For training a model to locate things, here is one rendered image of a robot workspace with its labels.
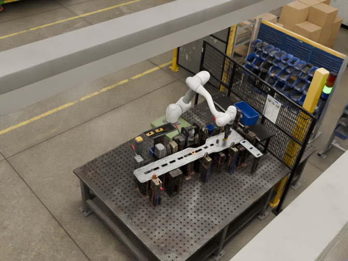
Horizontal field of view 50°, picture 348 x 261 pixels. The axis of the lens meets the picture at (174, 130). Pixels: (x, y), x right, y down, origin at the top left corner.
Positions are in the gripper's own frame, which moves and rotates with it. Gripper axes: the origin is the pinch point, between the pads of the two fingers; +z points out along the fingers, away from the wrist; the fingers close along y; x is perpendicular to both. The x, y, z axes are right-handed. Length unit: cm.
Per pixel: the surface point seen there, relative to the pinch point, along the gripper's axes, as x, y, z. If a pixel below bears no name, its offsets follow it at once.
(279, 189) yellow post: 59, 53, 76
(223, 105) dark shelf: 36, -48, 2
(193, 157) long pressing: -51, 6, 4
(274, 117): 54, 17, -18
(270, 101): 55, 5, -33
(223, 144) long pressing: -7.6, 6.0, 4.6
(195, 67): 140, -234, 75
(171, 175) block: -88, 18, 2
